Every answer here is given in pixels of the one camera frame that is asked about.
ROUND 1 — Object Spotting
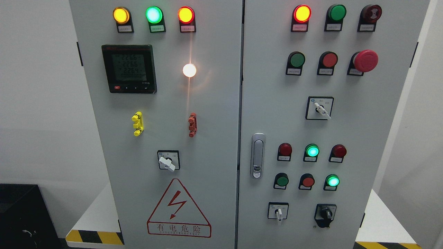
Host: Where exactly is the white-handled selector switch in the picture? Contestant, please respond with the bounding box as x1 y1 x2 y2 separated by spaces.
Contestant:
305 96 334 120
268 202 289 222

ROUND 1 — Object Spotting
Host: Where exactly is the white platform with hazard stripes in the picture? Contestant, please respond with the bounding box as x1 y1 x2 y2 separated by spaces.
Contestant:
65 184 420 249

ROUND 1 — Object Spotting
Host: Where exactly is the grey cabinet door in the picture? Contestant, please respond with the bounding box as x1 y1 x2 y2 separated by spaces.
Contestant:
237 0 430 249
69 0 243 249

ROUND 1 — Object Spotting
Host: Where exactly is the grey right cabinet door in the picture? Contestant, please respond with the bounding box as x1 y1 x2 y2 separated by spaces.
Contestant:
237 0 430 249

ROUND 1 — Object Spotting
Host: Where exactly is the white-handled selector switch lower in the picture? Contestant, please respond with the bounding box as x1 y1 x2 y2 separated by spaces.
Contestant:
268 202 289 222

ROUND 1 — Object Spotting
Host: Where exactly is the small green push button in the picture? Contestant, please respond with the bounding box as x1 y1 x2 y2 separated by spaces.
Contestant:
273 172 289 190

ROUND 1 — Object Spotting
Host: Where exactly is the dark red indicator light left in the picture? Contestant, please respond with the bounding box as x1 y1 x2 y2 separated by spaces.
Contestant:
277 143 292 162

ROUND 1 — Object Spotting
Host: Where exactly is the white-handled selector switch left door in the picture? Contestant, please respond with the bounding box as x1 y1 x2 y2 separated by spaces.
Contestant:
157 150 180 172

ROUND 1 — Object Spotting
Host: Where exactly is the dark red indicator light right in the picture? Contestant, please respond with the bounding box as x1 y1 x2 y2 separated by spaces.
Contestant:
328 144 347 163

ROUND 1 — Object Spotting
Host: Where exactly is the green lit indicator lower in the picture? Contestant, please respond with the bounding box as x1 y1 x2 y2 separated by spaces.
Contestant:
323 174 340 191

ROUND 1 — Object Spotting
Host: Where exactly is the black digital power meter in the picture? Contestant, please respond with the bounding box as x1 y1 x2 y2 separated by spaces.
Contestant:
101 45 157 94

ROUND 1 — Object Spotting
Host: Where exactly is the red electric hazard warning sticker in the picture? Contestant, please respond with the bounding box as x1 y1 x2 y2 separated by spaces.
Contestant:
147 178 212 238

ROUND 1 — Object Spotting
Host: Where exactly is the white-handled selector switch upper right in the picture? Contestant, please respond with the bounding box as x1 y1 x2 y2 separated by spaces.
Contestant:
305 96 334 120

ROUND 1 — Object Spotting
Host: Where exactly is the dark red indicator light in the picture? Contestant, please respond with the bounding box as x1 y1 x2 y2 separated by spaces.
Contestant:
328 144 347 163
277 143 292 162

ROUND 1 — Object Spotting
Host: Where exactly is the black box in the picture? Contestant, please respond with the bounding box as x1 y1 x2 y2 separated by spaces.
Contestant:
0 183 61 249

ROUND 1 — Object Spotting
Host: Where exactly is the grey left cabinet door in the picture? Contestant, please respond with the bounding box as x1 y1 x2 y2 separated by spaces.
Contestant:
69 0 243 249

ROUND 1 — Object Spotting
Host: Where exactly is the red-rimmed yellow indicator light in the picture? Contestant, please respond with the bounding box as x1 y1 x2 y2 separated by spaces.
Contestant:
178 6 196 33

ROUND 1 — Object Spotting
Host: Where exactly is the dark red buzzer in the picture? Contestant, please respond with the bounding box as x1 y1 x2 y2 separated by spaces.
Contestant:
357 4 382 33

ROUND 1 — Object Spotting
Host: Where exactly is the white lit indicator lamp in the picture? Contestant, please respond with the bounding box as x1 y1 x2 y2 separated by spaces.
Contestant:
182 63 197 78

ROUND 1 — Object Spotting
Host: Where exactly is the small red push button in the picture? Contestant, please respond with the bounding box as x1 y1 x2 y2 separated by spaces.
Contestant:
298 173 315 190

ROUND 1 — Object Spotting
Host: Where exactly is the red terminal connector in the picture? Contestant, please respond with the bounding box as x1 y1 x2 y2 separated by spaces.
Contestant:
188 112 197 138

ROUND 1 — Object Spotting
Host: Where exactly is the red emergency stop button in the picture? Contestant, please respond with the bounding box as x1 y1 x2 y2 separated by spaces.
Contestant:
347 49 378 77

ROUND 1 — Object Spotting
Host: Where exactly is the green lit indicator middle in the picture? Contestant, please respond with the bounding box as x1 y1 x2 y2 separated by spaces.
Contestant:
303 144 319 162

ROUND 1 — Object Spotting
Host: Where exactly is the green unlit indicator light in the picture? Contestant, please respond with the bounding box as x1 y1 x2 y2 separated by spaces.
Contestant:
324 4 347 32

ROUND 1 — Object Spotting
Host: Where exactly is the black rotary knob switch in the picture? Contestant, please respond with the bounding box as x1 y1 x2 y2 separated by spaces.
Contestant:
314 204 337 228

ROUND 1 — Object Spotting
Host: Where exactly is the silver door handle lock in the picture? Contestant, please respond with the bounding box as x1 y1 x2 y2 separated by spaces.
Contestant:
250 133 266 179

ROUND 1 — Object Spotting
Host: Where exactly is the red lit indicator light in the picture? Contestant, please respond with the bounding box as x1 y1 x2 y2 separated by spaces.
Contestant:
291 4 311 33

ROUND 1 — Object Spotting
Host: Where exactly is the green lit indicator light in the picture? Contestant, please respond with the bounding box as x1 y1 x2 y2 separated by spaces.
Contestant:
145 6 166 33

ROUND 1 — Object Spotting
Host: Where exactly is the yellow terminal connector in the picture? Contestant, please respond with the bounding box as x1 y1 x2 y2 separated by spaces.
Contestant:
132 111 144 137

